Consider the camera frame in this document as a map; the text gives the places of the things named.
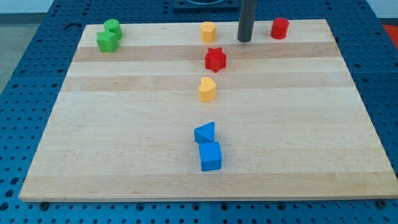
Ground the yellow heart block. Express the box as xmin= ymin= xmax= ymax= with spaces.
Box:
xmin=198 ymin=77 xmax=216 ymax=103

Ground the blue triangle block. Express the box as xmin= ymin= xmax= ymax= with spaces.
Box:
xmin=194 ymin=122 xmax=215 ymax=144

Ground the blue cube block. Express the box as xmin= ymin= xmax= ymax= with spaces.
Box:
xmin=199 ymin=142 xmax=222 ymax=172

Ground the red star block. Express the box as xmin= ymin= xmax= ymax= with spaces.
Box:
xmin=205 ymin=47 xmax=227 ymax=73

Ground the wooden board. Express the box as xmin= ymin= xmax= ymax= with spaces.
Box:
xmin=19 ymin=19 xmax=397 ymax=202

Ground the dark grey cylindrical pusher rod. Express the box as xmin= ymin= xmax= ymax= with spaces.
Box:
xmin=237 ymin=0 xmax=257 ymax=42

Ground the green star block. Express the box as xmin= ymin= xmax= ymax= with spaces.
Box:
xmin=96 ymin=30 xmax=119 ymax=53

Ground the red cylinder block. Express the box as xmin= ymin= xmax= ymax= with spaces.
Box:
xmin=271 ymin=17 xmax=289 ymax=40

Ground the green cylinder block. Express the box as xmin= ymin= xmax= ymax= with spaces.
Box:
xmin=103 ymin=19 xmax=123 ymax=40

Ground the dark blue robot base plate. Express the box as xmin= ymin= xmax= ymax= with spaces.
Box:
xmin=172 ymin=0 xmax=241 ymax=10

